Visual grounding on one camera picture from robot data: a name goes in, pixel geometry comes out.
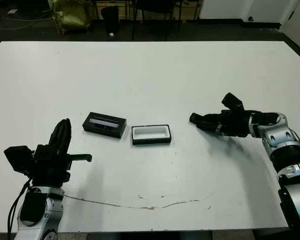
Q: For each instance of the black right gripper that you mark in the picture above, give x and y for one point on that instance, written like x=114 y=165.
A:
x=233 y=123

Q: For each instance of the white paper sheet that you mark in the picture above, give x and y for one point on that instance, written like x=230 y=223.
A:
x=12 y=11

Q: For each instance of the white door panel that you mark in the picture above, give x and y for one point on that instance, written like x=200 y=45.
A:
x=297 y=21

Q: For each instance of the black box lid purple stripe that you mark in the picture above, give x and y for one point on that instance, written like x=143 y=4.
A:
x=107 y=130

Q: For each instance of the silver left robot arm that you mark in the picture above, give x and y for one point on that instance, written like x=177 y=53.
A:
x=52 y=207

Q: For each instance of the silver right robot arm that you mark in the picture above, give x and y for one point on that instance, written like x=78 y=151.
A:
x=285 y=140

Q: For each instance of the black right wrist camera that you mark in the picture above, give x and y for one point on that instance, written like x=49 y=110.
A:
x=231 y=100

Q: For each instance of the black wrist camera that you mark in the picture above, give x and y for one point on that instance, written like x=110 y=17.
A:
x=17 y=158
x=231 y=100

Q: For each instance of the black metal chair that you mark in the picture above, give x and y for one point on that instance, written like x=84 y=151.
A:
x=155 y=5

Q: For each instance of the black box base white lining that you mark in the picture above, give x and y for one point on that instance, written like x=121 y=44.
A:
x=151 y=142

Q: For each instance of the black waste bin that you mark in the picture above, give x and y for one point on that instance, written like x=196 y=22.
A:
x=110 y=19

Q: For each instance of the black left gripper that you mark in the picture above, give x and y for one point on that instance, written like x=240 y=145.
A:
x=50 y=170

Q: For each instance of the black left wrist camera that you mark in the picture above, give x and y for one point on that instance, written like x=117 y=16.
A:
x=17 y=158

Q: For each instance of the yellow-green sack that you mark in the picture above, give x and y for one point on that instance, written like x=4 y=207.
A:
x=71 y=16

